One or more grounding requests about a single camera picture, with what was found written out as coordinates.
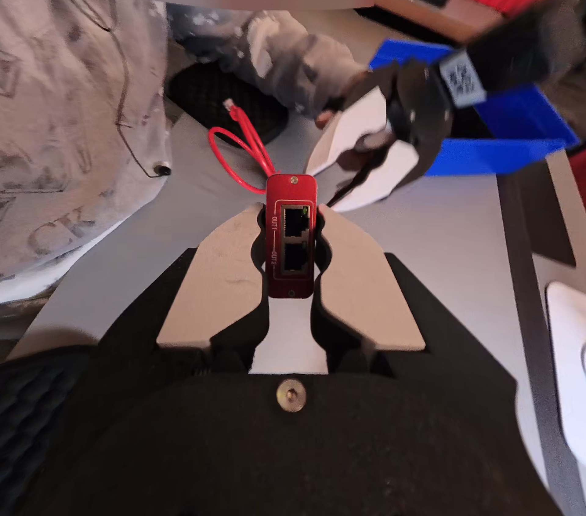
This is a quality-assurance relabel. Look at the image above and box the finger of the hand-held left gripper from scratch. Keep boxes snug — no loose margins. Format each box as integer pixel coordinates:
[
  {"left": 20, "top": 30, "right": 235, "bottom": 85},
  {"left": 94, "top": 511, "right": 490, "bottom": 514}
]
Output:
[
  {"left": 326, "top": 140, "right": 432, "bottom": 213},
  {"left": 304, "top": 60, "right": 396, "bottom": 176}
]

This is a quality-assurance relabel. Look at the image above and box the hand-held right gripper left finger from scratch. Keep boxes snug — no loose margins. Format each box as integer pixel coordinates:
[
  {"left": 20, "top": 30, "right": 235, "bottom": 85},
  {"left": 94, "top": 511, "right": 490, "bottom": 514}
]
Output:
[{"left": 157, "top": 203, "right": 270, "bottom": 350}]

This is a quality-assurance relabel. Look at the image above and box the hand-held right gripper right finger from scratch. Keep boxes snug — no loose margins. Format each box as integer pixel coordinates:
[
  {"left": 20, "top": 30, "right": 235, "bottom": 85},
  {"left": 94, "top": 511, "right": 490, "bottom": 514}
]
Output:
[{"left": 313, "top": 204, "right": 426, "bottom": 352}]

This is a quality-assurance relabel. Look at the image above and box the red metal ethernet switch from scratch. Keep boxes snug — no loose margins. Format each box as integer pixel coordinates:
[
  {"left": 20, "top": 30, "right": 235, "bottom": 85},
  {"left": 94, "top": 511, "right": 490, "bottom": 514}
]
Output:
[{"left": 266, "top": 174, "right": 318, "bottom": 300}]

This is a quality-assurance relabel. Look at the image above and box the blue plastic storage bin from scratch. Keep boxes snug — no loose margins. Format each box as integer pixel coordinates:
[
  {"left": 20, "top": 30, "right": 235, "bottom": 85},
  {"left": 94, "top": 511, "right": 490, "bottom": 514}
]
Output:
[{"left": 368, "top": 39, "right": 581, "bottom": 178}]

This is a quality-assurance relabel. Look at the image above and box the red ethernet cable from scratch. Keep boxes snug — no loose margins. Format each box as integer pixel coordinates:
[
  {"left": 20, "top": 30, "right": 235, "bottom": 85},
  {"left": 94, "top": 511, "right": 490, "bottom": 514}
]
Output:
[{"left": 208, "top": 98, "right": 281, "bottom": 195}]

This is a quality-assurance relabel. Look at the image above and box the person's left forearm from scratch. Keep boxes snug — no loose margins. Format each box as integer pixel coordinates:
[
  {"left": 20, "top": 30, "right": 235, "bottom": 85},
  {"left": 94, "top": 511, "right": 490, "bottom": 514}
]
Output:
[{"left": 172, "top": 10, "right": 367, "bottom": 118}]

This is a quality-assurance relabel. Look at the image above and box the person's left hand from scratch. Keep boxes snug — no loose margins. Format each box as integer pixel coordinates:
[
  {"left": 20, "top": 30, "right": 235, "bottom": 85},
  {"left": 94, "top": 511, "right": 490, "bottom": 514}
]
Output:
[{"left": 314, "top": 69, "right": 372, "bottom": 129}]

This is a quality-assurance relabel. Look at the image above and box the white stand base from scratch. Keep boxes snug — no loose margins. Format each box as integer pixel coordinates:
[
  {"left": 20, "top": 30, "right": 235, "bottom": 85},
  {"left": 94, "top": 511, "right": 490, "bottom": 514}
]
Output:
[{"left": 546, "top": 282, "right": 586, "bottom": 466}]

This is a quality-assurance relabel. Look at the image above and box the black microphone wire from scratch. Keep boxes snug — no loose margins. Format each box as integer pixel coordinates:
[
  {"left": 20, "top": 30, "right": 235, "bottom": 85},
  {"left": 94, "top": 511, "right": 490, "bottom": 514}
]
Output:
[{"left": 60, "top": 0, "right": 174, "bottom": 179}]

